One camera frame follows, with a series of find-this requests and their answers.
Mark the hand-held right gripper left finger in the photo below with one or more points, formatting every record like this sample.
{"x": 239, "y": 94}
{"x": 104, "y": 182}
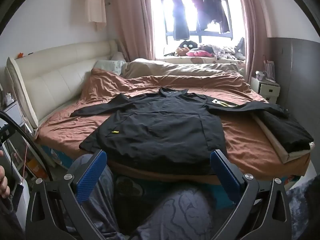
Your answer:
{"x": 91, "y": 175}

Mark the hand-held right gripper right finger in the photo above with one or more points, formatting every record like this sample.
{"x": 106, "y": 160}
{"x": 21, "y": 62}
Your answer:
{"x": 225, "y": 177}

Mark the black jacket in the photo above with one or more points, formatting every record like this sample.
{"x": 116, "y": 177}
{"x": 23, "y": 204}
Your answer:
{"x": 160, "y": 130}

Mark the folded black clothes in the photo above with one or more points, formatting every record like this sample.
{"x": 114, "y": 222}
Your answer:
{"x": 287, "y": 132}

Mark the pile of clothes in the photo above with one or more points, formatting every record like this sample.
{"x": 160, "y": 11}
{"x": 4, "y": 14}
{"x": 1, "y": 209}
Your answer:
{"x": 225, "y": 51}

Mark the hanging dark clothes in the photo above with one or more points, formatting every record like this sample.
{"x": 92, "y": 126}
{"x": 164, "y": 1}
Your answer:
{"x": 215, "y": 33}

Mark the person's left hand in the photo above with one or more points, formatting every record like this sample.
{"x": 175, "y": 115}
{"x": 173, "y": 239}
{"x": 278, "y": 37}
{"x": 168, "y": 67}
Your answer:
{"x": 3, "y": 185}

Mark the person's left leg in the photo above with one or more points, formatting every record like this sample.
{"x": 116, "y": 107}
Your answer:
{"x": 105, "y": 205}

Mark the person's leg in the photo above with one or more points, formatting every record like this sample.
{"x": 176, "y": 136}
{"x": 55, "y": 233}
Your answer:
{"x": 180, "y": 215}
{"x": 105, "y": 205}

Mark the brown bed blanket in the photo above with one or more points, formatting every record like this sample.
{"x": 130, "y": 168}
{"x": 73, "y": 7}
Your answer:
{"x": 250, "y": 142}

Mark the folded cream blanket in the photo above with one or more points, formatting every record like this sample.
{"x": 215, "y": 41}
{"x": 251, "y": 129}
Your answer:
{"x": 275, "y": 147}

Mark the person's right leg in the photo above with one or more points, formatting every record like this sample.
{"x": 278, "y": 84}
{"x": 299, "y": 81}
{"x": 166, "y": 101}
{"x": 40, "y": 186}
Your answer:
{"x": 180, "y": 215}

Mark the blue printed bed sheet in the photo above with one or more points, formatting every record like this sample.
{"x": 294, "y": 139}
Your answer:
{"x": 150, "y": 190}

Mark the grey shaggy rug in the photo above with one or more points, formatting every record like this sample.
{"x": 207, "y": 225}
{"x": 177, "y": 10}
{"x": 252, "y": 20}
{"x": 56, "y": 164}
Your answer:
{"x": 300, "y": 210}

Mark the white nightstand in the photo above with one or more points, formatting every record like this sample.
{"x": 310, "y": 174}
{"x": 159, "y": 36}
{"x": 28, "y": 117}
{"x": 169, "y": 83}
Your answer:
{"x": 265, "y": 90}

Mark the white side table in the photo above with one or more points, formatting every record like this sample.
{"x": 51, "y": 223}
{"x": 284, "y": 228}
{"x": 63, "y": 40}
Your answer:
{"x": 12, "y": 110}

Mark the cream padded headboard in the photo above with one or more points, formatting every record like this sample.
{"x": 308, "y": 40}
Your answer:
{"x": 50, "y": 80}

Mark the white power strip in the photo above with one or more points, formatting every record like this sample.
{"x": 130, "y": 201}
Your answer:
{"x": 271, "y": 80}

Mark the small cup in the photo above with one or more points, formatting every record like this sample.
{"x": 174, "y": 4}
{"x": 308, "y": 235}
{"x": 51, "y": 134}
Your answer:
{"x": 259, "y": 75}

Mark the pale green pillow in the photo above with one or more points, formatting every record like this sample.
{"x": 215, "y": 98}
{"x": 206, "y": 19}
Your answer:
{"x": 110, "y": 66}

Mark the pink striped bag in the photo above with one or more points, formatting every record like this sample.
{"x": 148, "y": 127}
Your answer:
{"x": 270, "y": 68}

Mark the beige duvet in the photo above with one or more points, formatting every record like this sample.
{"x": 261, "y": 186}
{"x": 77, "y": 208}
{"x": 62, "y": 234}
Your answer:
{"x": 175, "y": 68}

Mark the grey wardrobe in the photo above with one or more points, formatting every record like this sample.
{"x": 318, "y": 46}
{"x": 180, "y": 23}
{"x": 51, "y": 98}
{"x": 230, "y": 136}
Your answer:
{"x": 300, "y": 80}

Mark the pink plush toy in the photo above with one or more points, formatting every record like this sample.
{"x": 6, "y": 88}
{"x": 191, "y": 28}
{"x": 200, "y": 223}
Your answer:
{"x": 198, "y": 53}

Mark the brown plush toy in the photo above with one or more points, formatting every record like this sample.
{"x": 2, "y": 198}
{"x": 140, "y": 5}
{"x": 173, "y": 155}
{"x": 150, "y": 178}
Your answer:
{"x": 180, "y": 51}

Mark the black plush toy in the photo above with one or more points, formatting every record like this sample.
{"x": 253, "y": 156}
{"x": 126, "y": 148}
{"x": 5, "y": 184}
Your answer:
{"x": 188, "y": 45}

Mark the hanging dark garment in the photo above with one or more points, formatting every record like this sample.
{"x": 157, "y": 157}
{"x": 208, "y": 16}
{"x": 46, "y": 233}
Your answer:
{"x": 180, "y": 22}

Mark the pink curtain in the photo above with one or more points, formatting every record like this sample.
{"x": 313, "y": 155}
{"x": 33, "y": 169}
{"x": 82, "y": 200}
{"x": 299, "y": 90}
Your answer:
{"x": 252, "y": 17}
{"x": 132, "y": 17}

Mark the hanging dark garments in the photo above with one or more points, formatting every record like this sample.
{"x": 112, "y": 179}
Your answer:
{"x": 213, "y": 10}

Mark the hanging cream cloth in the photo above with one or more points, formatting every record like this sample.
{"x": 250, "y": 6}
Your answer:
{"x": 96, "y": 5}

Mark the black clamp mount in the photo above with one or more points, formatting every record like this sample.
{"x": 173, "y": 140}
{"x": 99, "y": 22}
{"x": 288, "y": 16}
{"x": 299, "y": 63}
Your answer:
{"x": 3, "y": 132}

